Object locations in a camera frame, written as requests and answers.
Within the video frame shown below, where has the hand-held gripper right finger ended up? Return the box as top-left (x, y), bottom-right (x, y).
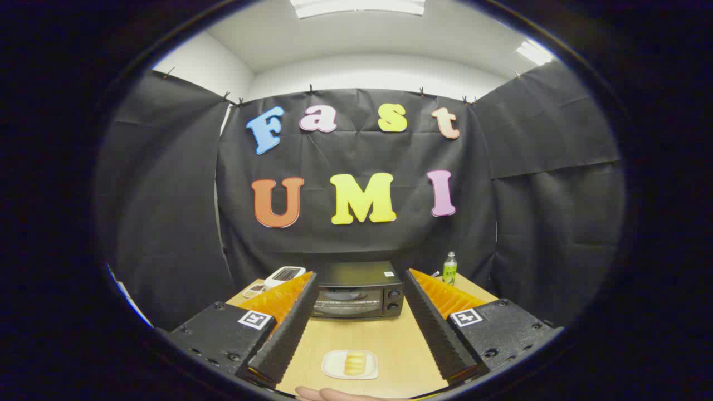
top-left (402, 268), bottom-right (564, 388)

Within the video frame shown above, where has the white slot toaster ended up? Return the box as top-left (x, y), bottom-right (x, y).
top-left (263, 266), bottom-right (306, 288)

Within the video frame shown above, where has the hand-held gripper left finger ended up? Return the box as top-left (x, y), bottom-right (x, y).
top-left (167, 271), bottom-right (319, 390)

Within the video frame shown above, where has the small white plate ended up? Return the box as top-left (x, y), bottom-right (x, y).
top-left (321, 349), bottom-right (379, 380)

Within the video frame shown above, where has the ceiling light panel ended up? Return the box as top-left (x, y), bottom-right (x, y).
top-left (515, 39), bottom-right (556, 66)
top-left (290, 0), bottom-right (427, 20)

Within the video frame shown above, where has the black toaster oven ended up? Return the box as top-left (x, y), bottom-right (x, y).
top-left (309, 261), bottom-right (406, 320)

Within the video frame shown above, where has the yellow bread roll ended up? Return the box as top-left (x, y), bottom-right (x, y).
top-left (344, 351), bottom-right (369, 376)

